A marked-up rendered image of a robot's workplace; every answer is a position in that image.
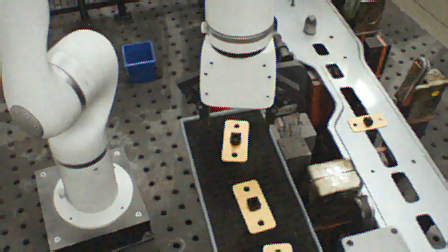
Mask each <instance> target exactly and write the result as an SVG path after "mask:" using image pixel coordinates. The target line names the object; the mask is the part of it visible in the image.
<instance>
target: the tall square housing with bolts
mask: <svg viewBox="0 0 448 252"><path fill-rule="evenodd" d="M407 244H408V243H407V242H406V241H405V238H404V237H403V235H402V233H401V231H400V230H399V228H398V227H397V226H395V225H391V226H388V227H383V228H379V229H376V230H373V231H367V232H365V233H362V234H358V235H352V236H349V237H346V238H344V239H342V241H341V242H340V246H339V248H338V250H337V252H411V251H412V250H410V247H409V246H408V245H407Z"/></svg>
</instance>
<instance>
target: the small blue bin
mask: <svg viewBox="0 0 448 252"><path fill-rule="evenodd" d="M122 50H123V59H124V64H125V66H126V69H127V72H128V78H129V80H130V81H131V84H137V83H142V82H147V81H154V80H155V79H156V78H155V75H156V71H155V54H154V51H153V44H152V42H150V41H147V42H143V43H133V44H128V45H124V46H123V47H122Z"/></svg>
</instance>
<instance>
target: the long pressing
mask: <svg viewBox="0 0 448 252"><path fill-rule="evenodd" d="M294 1H295V4H294V5H295V6H291V5H292V0H275V13H274V15H275V17H276V19H277V21H278V27H277V32H278V33H280V34H281V36H282V42H285V43H286V45H287V46H288V48H289V51H294V53H295V55H296V57H297V58H298V61H299V62H300V63H302V64H303V65H304V68H307V69H309V70H311V71H313V73H315V74H316V76H317V78H318V79H319V81H320V83H321V85H322V86H323V88H324V90H325V91H326V94H327V95H328V96H329V99H330V100H331V103H332V104H333V105H334V112H333V113H332V116H331V117H330V118H329V121H328V122H327V124H326V135H327V137H328V138H329V141H330V143H331V144H332V147H333V148H334V151H335V153H337V156H338V158H339V159H345V158H348V159H351V161H352V162H353V164H354V166H355V167H356V170H357V171H358V174H359V176H361V177H360V178H361V179H362V181H363V190H362V192H361V193H360V196H363V195H365V194H366V195H367V196H368V197H369V198H370V200H371V201H372V204H373V205H374V208H375V211H376V214H375V217H373V226H374V228H375V230H376V229H379V228H383V227H388V226H391V225H395V226H397V227H398V228H399V230H400V231H401V233H402V235H403V237H404V238H405V241H406V242H407V243H408V244H407V245H408V246H409V247H410V250H412V251H411V252H448V182H447V181H446V179H445V178H444V176H443V174H442V173H441V172H440V169H438V167H437V166H436V164H435V163H434V161H433V160H432V159H431V156H429V153H427V150H425V148H424V146H423V145H422V143H421V142H420V140H419V139H418V137H417V136H416V134H415V133H414V132H413V130H412V129H411V127H410V126H409V124H408V123H407V122H406V120H405V119H404V117H403V116H402V114H401V112H400V111H399V109H398V108H397V106H396V105H395V104H394V102H393V101H392V99H391V98H390V96H389V95H388V93H387V92H386V91H385V90H384V88H383V87H382V85H381V83H380V82H379V80H378V79H377V78H376V76H375V75H374V74H373V72H372V71H371V69H370V67H368V64H366V62H365V55H364V47H363V44H362V43H361V41H360V40H359V39H358V37H357V36H356V35H355V33H354V32H353V31H352V29H351V28H350V27H349V25H348V24H347V23H346V21H345V20H344V18H343V17H342V16H341V14H340V13H339V12H338V10H337V9H336V8H335V7H334V5H333V4H332V3H331V1H330V0H294ZM308 15H314V16H315V17H316V23H317V27H316V32H315V33H314V35H311V34H306V33H304V31H303V29H304V25H305V19H306V17H308ZM330 36H333V37H334V38H330ZM318 43H319V44H323V45H324V47H325V48H326V50H327V52H328V53H329V54H328V55H318V54H317V52H316V51H315V49H314V47H313V45H314V44H318ZM344 57H347V58H346V59H345V58H344ZM327 65H336V66H337V67H338V68H339V70H340V71H341V73H342V75H343V76H344V77H343V78H341V79H334V78H332V76H331V74H330V73H329V72H328V70H327V68H326V66H327ZM346 87H349V88H350V89H352V90H353V92H354V93H355V95H356V97H357V98H358V99H359V101H360V103H361V105H362V107H364V110H365V111H366V112H367V114H368V115H372V114H382V116H383V117H384V118H385V120H386V121H387V124H388V125H387V126H386V127H382V128H375V130H377V131H378V132H379V133H380V135H381V137H382V139H383V140H384V141H385V143H386V145H387V147H388V148H389V151H391V153H392V155H393V156H394V158H395V160H396V162H397V163H398V166H395V167H391V168H388V167H386V166H384V163H383V162H382V160H381V158H380V157H379V155H378V154H377V151H376V150H375V149H374V146H373V145H372V143H371V141H370V140H369V137H367V134H366V131H360V132H356V133H354V132H353V131H352V130H351V128H350V126H349V125H348V122H347V120H348V119H352V118H356V116H355V115H354V112H353V111H352V110H351V107H350V106H349V105H348V102H347V101H346V100H345V98H344V96H343V95H342V92H340V89H342V88H346ZM412 160H414V161H415V163H413V162H411V161H412ZM371 170H374V172H371ZM398 172H401V173H403V174H405V176H406V178H407V180H408V181H409V182H410V184H411V186H412V188H413V189H414V191H415V192H416V195H417V196H418V201H415V202H412V203H409V202H406V201H405V200H404V198H403V196H402V194H401V193H400V191H399V189H398V187H397V185H395V182H394V181H393V179H392V177H391V174H395V173H398ZM422 215H429V216H430V218H431V219H432V221H433V223H434V225H435V226H436V228H437V229H438V231H439V232H440V235H441V236H442V238H443V239H444V241H445V242H446V247H444V248H441V249H439V250H437V249H435V248H432V246H431V245H430V244H431V243H429V241H428V239H427V237H426V236H425V234H424V232H423V230H422V229H421V226H420V225H419V223H418V222H417V216H422Z"/></svg>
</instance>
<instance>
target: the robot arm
mask: <svg viewBox="0 0 448 252"><path fill-rule="evenodd" d="M48 3H49V1H48V0H0V61H1V74H2V85H3V90H4V97H5V99H6V104H7V106H8V110H9V112H10V115H11V116H12V118H13V120H14V121H15V123H17V125H19V127H20V128H21V129H22V131H24V132H25V133H27V134H30V135H31V136H32V137H37V138H39V139H48V142H49V147H50V149H51V151H52V155H53V157H54V162H55V163H56V166H57V170H58V171H59V174H60V177H61V178H60V180H59V181H58V183H57V185H56V187H55V191H54V194H53V197H54V205H55V207H56V209H57V213H59V215H60V216H61V218H62V219H63V220H65V222H67V223H68V224H70V225H73V226H75V227H77V228H82V229H96V228H100V227H101V228H102V227H105V226H107V225H110V224H111V223H114V222H115V221H116V220H118V219H119V218H121V217H122V215H124V213H126V211H127V210H128V208H129V207H130V204H131V202H132V198H133V185H132V183H131V178H130V177H129V176H128V174H127V172H126V171H125V170H124V169H123V168H121V167H120V166H119V165H116V164H114V163H113V161H112V157H111V152H110V147H109V143H108V135H107V131H106V124H107V121H108V116H109V113H110V109H111V107H112V104H113V98H114V95H115V92H116V85H117V80H118V63H117V62H118V59H117V56H116V54H115V50H114V49H113V46H112V45H111V44H110V42H109V41H108V39H106V38H105V37H103V35H101V34H99V33H98V32H94V31H91V30H80V31H75V32H72V33H71V34H68V35H67V36H66V37H64V38H63V39H62V40H60V41H59V42H58V43H57V44H56V45H55V46H53V47H52V49H50V50H49V52H47V37H48V28H49V17H50V9H49V5H48ZM274 13H275V0H205V21H206V22H202V33H207V35H206V36H205V41H204V44H203V47H202V52H201V69H200V70H198V71H195V72H193V73H191V74H188V75H185V76H184V77H182V78H179V80H178V83H177V87H179V90H181V91H182V93H185V97H186V99H188V100H189V101H191V103H194V105H196V109H198V110H199V120H200V121H202V122H204V129H208V128H209V122H210V106H220V107H233V108H249V109H264V108H265V133H269V128H270V125H275V114H277V113H278V109H281V108H282V107H284V106H286V105H287V104H288V103H290V100H291V99H293V97H295V96H296V94H298V93H299V84H296V83H295V82H293V81H290V80H289V79H287V78H284V77H283V76H281V75H279V74H277V73H276V56H275V48H274V44H273V37H272V36H273V21H274ZM200 82H201V91H200V92H199V91H198V90H196V89H195V87H191V86H192V85H194V84H198V83H200ZM275 86H276V87H279V88H281V89H282V90H285V91H283V92H282V93H279V94H278V95H277V96H276V95H275Z"/></svg>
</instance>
